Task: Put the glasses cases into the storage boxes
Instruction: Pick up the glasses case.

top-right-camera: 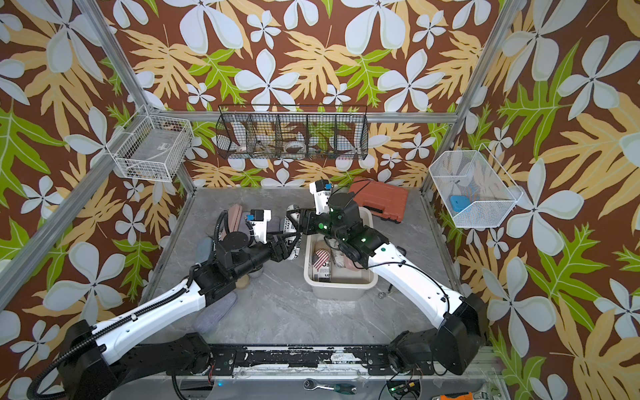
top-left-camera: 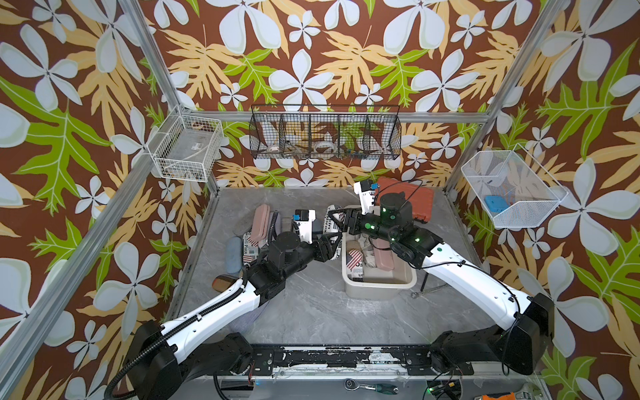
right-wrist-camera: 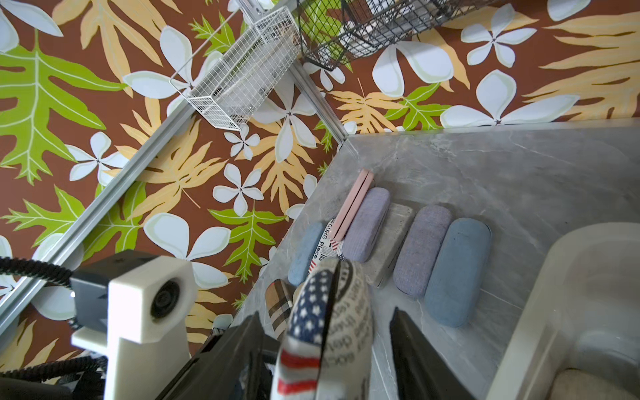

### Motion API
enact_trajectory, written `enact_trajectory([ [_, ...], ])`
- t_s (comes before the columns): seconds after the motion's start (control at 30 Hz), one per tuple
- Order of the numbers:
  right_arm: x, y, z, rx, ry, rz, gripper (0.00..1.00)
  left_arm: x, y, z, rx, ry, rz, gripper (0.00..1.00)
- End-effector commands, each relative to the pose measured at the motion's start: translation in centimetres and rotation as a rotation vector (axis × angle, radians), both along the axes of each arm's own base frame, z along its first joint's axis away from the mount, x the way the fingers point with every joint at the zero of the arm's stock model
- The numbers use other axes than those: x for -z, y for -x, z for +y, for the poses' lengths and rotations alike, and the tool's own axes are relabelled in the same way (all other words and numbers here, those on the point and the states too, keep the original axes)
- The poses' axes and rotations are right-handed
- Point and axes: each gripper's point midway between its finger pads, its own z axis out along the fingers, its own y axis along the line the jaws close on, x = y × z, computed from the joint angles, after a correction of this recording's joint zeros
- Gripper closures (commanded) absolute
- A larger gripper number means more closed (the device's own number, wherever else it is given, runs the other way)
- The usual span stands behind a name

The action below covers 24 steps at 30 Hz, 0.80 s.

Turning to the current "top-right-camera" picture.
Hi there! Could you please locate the pale blue glasses case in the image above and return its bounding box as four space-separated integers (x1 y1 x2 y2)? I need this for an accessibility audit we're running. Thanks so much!
194 237 214 265

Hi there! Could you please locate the black wire basket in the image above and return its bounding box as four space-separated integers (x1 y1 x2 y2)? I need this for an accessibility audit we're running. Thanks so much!
213 104 370 160

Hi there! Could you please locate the flag newspaper glasses case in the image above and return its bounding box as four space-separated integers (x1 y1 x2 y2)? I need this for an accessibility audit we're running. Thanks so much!
283 204 300 246

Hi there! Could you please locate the white wire basket right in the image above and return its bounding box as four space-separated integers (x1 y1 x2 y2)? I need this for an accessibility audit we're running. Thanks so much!
429 146 523 229

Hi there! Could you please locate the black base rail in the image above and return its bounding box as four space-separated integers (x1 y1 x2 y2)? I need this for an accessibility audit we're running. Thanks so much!
189 343 436 377

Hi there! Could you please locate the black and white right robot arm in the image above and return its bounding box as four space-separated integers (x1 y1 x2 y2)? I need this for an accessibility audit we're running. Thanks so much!
297 190 488 375

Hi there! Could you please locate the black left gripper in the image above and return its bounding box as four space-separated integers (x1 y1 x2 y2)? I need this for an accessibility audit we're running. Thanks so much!
231 227 298 282

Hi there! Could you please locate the blue object in basket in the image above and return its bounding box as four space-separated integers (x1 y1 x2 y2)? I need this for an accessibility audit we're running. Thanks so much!
449 195 472 213

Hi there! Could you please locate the cream plastic storage box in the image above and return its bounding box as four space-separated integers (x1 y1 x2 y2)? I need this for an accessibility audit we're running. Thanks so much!
303 233 378 301

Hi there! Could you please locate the pink glasses case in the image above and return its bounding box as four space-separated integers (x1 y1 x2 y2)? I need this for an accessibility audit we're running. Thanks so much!
333 252 359 272
225 204 243 233

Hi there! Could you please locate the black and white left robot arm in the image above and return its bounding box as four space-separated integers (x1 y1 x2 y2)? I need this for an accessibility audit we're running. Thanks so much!
26 232 301 399

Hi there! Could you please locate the white wire basket left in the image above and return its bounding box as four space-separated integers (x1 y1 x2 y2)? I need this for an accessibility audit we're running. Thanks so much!
107 106 194 183

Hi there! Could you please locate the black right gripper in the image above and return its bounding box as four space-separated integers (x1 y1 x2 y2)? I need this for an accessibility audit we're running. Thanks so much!
287 208 351 247

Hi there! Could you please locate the white wire basket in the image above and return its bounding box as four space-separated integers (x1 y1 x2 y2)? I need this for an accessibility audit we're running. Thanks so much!
107 106 194 183
429 146 523 229

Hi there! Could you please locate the beige fabric glasses case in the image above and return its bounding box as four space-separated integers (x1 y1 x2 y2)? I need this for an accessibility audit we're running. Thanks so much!
235 274 250 289

